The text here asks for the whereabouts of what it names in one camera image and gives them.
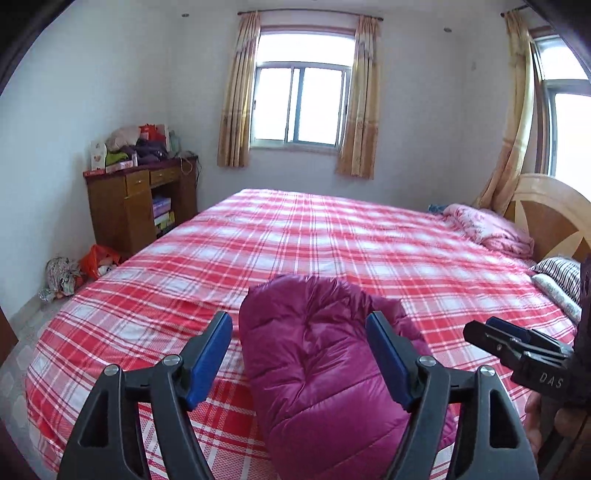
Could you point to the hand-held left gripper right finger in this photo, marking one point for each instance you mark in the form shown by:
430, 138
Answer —
388, 364

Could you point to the white printed box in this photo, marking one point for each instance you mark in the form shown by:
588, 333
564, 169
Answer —
98, 157

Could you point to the brown wooden panel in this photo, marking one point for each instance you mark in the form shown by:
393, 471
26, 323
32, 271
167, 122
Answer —
5, 337

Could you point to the red paper bag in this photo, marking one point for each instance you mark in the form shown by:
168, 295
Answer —
150, 134

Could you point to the brown wooden desk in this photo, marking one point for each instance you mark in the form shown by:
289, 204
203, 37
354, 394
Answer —
120, 217

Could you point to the sliding window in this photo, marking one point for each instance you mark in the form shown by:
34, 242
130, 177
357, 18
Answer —
304, 101

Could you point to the orange plastic bag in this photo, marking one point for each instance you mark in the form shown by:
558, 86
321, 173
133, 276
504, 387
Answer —
97, 258

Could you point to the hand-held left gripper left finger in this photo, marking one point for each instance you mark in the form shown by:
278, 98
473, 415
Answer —
207, 364

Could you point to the grey floral pillow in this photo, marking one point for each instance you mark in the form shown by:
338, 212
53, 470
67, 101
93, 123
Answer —
554, 290

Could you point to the stack of books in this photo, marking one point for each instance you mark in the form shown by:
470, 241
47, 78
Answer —
162, 214

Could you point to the green bag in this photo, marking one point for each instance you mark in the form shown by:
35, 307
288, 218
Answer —
117, 158

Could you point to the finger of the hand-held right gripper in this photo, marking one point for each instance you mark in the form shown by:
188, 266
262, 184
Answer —
512, 330
489, 337

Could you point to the wooden headboard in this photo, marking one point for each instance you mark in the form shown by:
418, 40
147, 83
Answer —
549, 221

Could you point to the dark curtain rod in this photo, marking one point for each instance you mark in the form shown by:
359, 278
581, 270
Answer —
314, 12

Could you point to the patterned cloth bag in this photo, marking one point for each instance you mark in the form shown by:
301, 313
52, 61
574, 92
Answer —
60, 277

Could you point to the yellow side curtain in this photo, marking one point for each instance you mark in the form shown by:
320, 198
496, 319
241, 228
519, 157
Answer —
512, 138

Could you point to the bed with red plaid sheet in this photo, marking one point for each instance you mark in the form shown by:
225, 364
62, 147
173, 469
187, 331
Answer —
300, 230

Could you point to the pink folded quilt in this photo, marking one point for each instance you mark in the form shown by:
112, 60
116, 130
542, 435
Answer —
489, 228

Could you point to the person's right hand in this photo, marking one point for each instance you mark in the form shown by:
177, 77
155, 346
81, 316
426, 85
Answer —
533, 424

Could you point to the magenta puffer jacket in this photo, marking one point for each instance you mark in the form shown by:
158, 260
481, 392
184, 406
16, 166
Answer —
323, 369

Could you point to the beige patterned curtain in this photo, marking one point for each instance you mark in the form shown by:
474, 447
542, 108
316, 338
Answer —
360, 106
238, 101

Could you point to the blue cloth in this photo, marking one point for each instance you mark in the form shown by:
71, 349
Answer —
436, 208

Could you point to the tall side window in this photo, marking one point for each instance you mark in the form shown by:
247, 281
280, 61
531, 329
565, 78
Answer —
570, 129

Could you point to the pile of clothes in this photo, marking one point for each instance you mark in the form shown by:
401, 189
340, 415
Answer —
138, 150

